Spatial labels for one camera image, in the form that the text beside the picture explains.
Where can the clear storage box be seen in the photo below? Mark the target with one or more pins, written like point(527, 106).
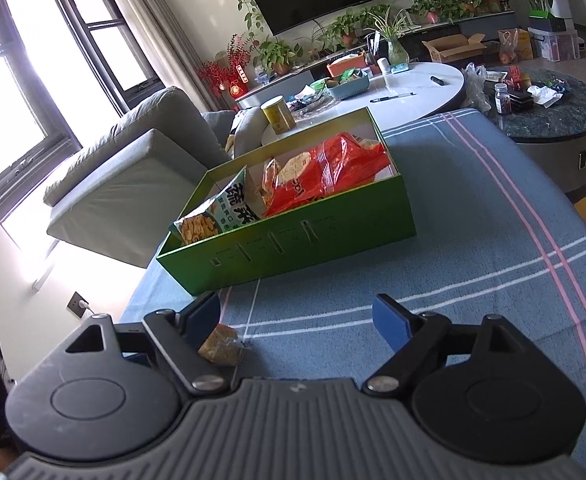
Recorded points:
point(553, 45)

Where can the white oval coffee table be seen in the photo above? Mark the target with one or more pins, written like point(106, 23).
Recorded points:
point(413, 105)

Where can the black pen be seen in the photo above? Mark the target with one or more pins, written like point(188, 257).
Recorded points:
point(393, 97)

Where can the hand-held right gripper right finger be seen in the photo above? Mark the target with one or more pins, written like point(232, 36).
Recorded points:
point(390, 321)

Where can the spider plant in glass vase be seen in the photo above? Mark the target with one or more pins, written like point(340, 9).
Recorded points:
point(398, 50)

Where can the white cup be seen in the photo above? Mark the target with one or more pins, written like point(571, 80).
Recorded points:
point(384, 66)

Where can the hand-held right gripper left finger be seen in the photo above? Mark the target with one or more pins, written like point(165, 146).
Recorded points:
point(200, 320)

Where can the red berry decoration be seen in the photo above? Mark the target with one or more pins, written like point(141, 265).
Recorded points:
point(225, 72)

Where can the blue striped tablecloth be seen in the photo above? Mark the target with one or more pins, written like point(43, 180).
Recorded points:
point(473, 240)

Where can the black remote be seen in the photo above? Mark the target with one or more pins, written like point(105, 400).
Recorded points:
point(438, 80)

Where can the open cardboard box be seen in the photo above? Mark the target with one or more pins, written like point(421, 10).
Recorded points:
point(453, 50)

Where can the beige curtain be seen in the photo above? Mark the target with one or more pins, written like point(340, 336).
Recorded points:
point(168, 35)

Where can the glass jar with dark contents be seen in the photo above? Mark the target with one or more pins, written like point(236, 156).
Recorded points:
point(502, 100)

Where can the wall socket with plug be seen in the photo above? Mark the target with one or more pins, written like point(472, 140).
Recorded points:
point(78, 304)

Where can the dark framed window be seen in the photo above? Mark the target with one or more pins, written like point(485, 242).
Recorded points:
point(48, 60)

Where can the yellow can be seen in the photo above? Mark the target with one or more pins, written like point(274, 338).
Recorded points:
point(278, 116)

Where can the grey television cabinet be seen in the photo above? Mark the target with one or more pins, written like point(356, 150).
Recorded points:
point(298, 82)

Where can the blue plastic basket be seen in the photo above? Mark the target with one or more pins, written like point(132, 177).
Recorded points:
point(350, 89)

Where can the red snack bag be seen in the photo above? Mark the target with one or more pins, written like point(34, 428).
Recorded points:
point(333, 170)

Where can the green snack bag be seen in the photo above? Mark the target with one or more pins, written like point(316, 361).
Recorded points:
point(213, 212)

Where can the grey sofa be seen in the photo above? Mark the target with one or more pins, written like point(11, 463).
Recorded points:
point(123, 195)

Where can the potted green plant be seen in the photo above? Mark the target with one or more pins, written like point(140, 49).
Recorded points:
point(348, 25)
point(448, 2)
point(278, 55)

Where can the white crumpled tissue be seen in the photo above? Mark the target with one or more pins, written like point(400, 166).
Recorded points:
point(543, 96)

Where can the green cardboard box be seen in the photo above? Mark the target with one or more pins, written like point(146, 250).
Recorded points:
point(293, 250)

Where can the clear plastic bag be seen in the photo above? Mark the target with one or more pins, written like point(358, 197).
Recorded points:
point(475, 87)

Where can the orange tissue box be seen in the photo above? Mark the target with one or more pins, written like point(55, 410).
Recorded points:
point(345, 66)

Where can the tan snack packet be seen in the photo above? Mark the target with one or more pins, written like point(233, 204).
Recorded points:
point(221, 345)

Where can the dark round side table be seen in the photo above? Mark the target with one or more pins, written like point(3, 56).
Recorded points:
point(553, 130)

